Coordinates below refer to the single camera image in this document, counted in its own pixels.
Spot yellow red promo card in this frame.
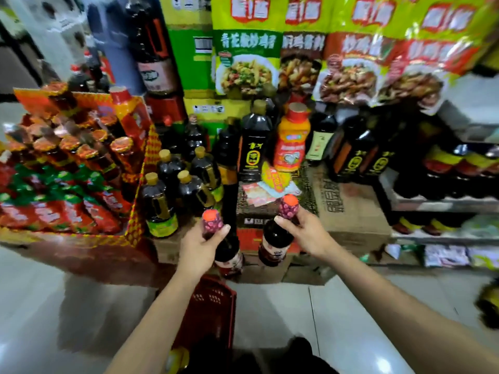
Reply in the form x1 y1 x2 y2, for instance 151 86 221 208
260 161 293 193

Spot green cardboard carton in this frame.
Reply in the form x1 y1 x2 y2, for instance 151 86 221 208
157 0 219 92

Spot row of seasoning sachets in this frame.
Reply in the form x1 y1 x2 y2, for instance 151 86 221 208
384 243 499 271

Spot vinegar bottle red cap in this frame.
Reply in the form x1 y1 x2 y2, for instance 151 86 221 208
258 193 300 268
202 209 244 279

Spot group of orange lid jars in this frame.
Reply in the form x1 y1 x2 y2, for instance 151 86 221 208
4 81 137 180

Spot dark gold patterned box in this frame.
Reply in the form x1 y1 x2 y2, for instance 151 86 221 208
235 161 320 229

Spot red orange seasoning bottle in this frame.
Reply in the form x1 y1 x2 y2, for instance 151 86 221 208
109 86 153 151

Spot row of short sauce jars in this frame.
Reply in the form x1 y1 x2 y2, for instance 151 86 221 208
391 212 499 236

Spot small orange sauce tub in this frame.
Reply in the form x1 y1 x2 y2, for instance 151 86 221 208
165 346 190 372

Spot pink white paper leaflets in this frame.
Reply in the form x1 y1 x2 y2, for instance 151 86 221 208
241 181 303 208

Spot dark bottle with tan cap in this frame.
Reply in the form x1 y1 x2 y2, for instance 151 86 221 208
190 146 225 203
157 149 186 191
141 172 179 239
175 170 216 215

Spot black label gold emblem bottle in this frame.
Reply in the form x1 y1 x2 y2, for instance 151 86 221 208
238 99 273 183

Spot red checkered display box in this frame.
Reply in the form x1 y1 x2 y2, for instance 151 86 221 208
0 87 163 250

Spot dark bottle red cap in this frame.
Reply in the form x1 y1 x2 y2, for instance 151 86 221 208
67 64 93 93

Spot hanging yellow sauce packets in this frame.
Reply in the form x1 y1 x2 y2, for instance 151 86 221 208
210 0 499 115

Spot large black jug gold emblem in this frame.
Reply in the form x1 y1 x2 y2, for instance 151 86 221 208
360 124 398 185
329 114 377 183

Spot tall dark bottle amber label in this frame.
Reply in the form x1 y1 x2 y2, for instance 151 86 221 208
214 116 242 230

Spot person's right forearm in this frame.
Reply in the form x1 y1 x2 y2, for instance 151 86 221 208
323 245 499 374

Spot person's left forearm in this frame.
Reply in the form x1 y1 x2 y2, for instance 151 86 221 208
105 268 213 374

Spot red cardboard box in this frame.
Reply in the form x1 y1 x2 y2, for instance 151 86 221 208
235 225 303 256

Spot large dark jug red handle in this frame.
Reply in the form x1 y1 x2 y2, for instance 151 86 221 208
124 0 181 97

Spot person's left hand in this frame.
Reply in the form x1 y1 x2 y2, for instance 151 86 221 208
177 220 231 281

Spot group of red green-capped pouches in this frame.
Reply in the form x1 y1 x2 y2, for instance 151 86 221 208
0 163 133 235

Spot yellow cardboard carton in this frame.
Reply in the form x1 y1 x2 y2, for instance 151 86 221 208
183 96 252 133

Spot orange squeeze bottle red cap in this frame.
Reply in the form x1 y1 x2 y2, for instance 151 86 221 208
272 101 311 172

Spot person's black trousers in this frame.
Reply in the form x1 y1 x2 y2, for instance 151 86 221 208
183 337 340 374

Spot printed brown cardboard box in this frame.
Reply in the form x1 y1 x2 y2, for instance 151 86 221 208
306 163 392 253

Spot blue grey cylinder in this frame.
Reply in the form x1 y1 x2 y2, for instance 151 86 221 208
86 2 147 96

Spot dark bottle pale label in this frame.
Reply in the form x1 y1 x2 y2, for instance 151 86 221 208
305 112 339 167

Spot red plastic shopping basket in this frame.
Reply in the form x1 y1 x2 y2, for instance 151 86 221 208
171 274 238 351

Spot person's right hand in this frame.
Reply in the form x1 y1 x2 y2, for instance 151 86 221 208
274 206 336 261

